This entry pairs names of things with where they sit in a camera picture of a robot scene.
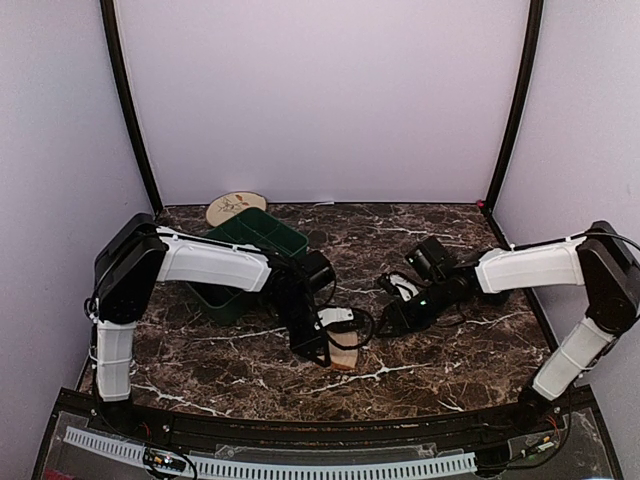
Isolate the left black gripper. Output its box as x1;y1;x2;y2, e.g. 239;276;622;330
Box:
270;294;330;368

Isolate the beige striped sock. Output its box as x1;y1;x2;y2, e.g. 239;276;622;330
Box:
328;331;359;371

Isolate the green divided organizer tray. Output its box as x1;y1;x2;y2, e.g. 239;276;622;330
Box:
188;207;309;326

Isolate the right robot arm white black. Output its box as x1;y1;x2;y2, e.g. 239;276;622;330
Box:
376;221;639;434

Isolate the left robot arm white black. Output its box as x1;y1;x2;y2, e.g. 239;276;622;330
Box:
84;213;335;436

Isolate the dark blue mug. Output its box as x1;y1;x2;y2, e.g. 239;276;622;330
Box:
485;291;511;306

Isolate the beige floral plate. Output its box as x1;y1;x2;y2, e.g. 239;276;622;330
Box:
205;191;268;227

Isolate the small circuit board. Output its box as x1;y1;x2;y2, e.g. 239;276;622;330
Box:
143;449;187;474

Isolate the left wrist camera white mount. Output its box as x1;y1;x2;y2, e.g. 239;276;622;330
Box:
318;307;356;332

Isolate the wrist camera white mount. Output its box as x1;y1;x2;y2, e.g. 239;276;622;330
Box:
382;273;420;302
318;307;356;332

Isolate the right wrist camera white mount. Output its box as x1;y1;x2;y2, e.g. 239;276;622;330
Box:
382;273;420;302

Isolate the white slotted cable duct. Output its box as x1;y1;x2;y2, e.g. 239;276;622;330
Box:
62;427;477;479

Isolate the black front table rail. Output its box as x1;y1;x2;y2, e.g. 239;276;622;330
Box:
105;402;539;449

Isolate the right black frame post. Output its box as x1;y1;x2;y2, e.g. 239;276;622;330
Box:
484;0;545;214

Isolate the black frame post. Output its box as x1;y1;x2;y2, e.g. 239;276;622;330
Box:
484;0;545;214
99;0;164;215

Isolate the left black frame post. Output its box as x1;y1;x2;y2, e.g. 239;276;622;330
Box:
99;0;164;215

